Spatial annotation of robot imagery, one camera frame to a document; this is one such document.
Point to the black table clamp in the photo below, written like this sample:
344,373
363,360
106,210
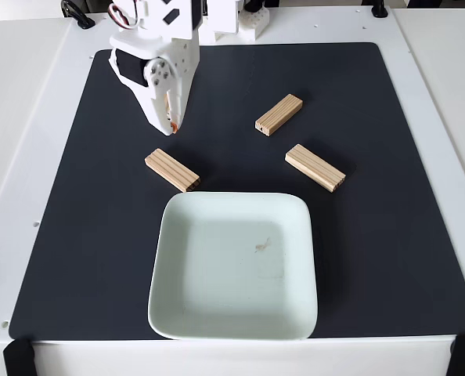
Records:
379,9
78,15

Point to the black table mat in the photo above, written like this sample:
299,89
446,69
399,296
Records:
99,235

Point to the pale green square plate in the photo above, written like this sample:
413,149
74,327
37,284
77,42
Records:
232,266

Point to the grooved wooden block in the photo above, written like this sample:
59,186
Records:
171,170
314,168
278,115

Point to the black base clamp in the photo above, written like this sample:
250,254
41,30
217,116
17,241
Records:
254,4

